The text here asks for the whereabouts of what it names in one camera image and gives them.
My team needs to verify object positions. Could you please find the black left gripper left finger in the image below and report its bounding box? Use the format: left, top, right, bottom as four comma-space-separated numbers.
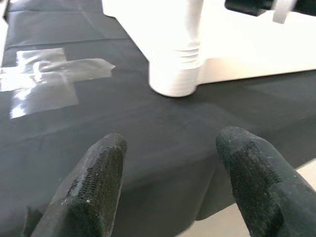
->
21, 133, 128, 237

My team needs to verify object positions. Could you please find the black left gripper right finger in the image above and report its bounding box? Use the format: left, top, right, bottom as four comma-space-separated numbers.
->
216, 126, 316, 237

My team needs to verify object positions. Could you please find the white plastic table leg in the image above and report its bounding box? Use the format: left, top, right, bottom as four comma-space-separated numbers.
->
176, 0, 205, 68

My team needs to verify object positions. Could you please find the white plastic table top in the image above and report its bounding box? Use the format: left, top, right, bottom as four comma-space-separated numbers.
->
102, 0, 316, 97

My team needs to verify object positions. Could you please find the black tablecloth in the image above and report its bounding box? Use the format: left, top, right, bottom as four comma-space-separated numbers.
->
0, 0, 316, 237

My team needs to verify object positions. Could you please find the clear tape patch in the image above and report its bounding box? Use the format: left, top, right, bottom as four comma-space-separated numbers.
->
0, 47, 116, 119

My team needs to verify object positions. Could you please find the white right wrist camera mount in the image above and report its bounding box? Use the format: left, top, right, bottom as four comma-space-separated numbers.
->
273, 0, 297, 24

